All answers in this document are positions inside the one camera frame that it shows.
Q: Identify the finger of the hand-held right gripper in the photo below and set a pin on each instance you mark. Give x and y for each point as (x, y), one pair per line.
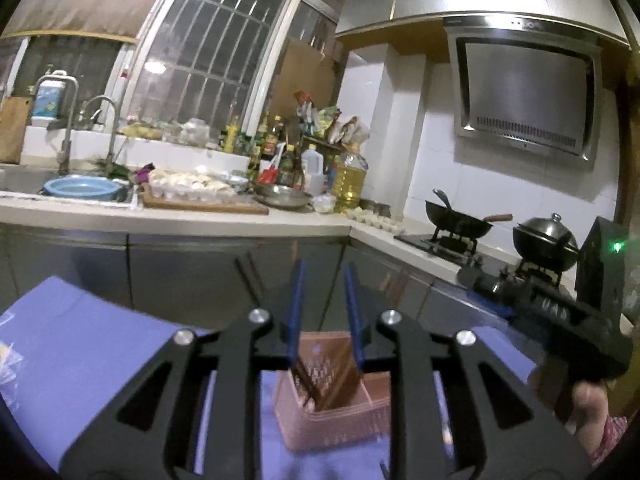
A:
(470, 276)
(495, 306)

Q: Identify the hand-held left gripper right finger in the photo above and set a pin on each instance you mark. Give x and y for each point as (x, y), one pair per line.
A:
(354, 310)

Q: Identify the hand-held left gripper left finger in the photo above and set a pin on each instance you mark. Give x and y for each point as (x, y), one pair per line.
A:
(296, 310)

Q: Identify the bundle of wooden chopsticks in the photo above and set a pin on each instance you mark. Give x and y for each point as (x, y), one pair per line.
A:
(330, 380)

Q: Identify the pink plastic basket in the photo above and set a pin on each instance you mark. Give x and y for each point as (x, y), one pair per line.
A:
(335, 425)

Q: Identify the person's right hand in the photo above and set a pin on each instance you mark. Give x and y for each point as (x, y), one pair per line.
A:
(590, 410)

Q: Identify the black gas stove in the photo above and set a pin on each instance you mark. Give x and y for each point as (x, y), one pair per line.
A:
(440, 250)

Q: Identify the black wok with steel lid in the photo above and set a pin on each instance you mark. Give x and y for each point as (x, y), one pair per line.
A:
(542, 242)

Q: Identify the black cooking spatula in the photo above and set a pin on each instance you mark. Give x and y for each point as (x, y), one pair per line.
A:
(442, 199)

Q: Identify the white egg tray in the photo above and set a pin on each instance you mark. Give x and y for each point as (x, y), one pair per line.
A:
(375, 220)

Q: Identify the steel bowl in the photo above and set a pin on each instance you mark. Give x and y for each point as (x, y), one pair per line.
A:
(282, 197)

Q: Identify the person's floral clothing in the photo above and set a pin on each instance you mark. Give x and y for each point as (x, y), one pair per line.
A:
(610, 437)

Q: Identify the grey kitchen counter cabinet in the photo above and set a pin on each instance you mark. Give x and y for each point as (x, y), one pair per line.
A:
(175, 270)

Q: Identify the large cooking oil bottle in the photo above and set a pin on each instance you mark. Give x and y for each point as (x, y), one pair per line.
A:
(350, 180)

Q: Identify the red silicone spatula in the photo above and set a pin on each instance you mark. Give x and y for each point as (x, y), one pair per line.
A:
(270, 172)

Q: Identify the white plastic jug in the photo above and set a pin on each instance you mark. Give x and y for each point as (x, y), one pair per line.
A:
(313, 170)

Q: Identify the large wooden chopping board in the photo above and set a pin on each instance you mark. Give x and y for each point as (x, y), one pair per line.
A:
(200, 205)

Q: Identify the tray of white dumplings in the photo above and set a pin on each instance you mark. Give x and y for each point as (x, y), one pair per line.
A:
(190, 182)

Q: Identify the group of condiment bottles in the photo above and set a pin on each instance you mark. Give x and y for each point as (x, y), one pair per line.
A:
(265, 145)

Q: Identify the pile of snack bags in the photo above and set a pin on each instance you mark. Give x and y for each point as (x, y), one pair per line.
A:
(330, 120)

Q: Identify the steel range hood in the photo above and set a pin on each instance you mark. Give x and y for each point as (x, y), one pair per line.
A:
(525, 85)

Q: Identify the blue printed tablecloth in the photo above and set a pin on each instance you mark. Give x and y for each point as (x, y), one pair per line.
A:
(75, 360)

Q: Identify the blue plastic basin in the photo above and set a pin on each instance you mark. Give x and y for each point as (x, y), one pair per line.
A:
(82, 187)

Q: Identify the curved steel faucet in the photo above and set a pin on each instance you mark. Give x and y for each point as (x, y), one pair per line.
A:
(112, 125)

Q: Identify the barred window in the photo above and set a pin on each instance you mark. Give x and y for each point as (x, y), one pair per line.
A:
(215, 45)

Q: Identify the angular steel faucet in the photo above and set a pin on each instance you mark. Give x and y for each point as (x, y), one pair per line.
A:
(67, 130)

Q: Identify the white water purifier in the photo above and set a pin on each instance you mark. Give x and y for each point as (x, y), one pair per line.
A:
(47, 100)

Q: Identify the wooden cutting board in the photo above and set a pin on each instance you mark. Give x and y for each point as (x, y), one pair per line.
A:
(15, 130)

